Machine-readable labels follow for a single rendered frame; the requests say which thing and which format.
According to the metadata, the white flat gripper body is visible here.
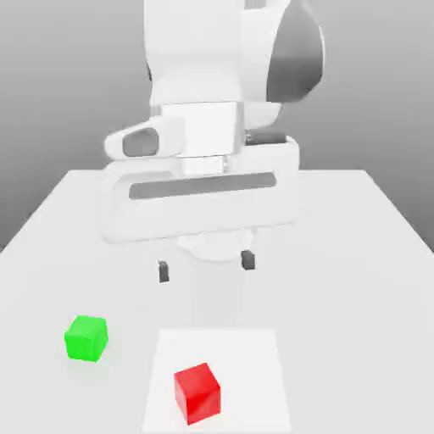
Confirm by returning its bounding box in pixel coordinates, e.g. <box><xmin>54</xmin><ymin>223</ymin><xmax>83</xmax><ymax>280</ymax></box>
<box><xmin>99</xmin><ymin>136</ymin><xmax>302</xmax><ymax>245</ymax></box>

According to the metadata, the small green cube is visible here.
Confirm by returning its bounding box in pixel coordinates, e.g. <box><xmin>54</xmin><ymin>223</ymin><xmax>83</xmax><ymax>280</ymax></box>
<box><xmin>64</xmin><ymin>314</ymin><xmax>110</xmax><ymax>364</ymax></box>

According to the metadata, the small red cube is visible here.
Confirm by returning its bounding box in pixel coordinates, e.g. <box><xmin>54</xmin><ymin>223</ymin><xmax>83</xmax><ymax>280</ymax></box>
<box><xmin>173</xmin><ymin>362</ymin><xmax>222</xmax><ymax>426</ymax></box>

